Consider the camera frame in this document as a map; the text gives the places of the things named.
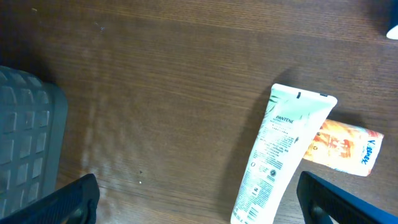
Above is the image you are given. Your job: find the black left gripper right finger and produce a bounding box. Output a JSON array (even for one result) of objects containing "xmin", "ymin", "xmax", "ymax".
[{"xmin": 297, "ymin": 171, "xmax": 397, "ymax": 224}]

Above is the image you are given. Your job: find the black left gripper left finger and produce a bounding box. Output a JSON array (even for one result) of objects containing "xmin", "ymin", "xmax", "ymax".
[{"xmin": 1, "ymin": 174, "xmax": 100, "ymax": 224}]

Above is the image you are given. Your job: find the orange tissue pack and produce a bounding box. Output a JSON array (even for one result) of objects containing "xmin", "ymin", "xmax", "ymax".
[{"xmin": 303, "ymin": 119, "xmax": 384, "ymax": 177}]

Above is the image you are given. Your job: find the white tube gold cap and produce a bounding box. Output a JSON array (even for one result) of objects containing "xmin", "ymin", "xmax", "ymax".
[{"xmin": 230, "ymin": 83, "xmax": 338, "ymax": 224}]

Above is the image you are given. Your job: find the white barcode scanner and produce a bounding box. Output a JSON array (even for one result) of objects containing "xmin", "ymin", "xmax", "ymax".
[{"xmin": 386, "ymin": 25, "xmax": 398, "ymax": 40}]

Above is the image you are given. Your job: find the grey plastic mesh basket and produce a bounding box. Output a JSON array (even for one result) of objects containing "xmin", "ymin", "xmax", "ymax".
[{"xmin": 1, "ymin": 66, "xmax": 68, "ymax": 218}]

